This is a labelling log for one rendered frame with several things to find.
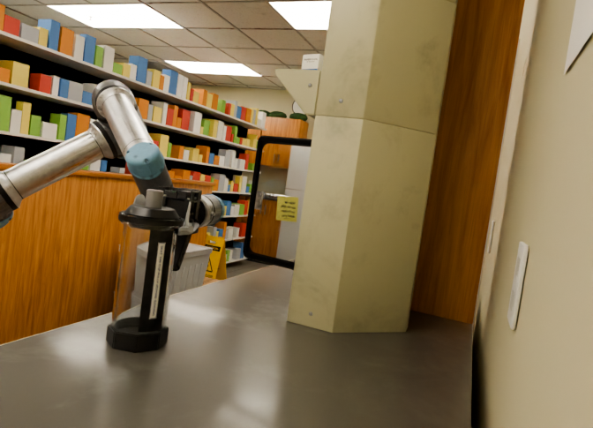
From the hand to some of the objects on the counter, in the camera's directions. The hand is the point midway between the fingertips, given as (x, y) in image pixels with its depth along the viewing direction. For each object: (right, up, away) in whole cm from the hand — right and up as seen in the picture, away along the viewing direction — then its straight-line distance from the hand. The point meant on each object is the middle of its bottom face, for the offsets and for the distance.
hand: (151, 229), depth 79 cm
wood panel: (+51, -25, +54) cm, 79 cm away
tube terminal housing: (+40, -24, +35) cm, 58 cm away
